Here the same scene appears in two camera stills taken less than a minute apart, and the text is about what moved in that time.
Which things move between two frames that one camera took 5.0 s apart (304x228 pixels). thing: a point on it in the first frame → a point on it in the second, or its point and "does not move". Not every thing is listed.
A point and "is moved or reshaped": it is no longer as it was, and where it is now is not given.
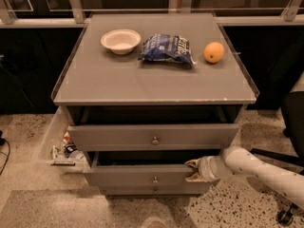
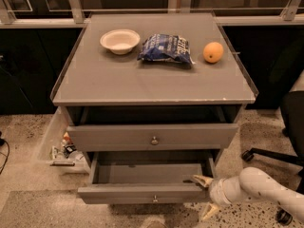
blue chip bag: [166, 47] does not move
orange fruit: [214, 52] does not move
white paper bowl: [121, 41] does not move
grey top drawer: [153, 127] does not move
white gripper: [205, 168] → [216, 191]
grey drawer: [136, 176] is moved or reshaped
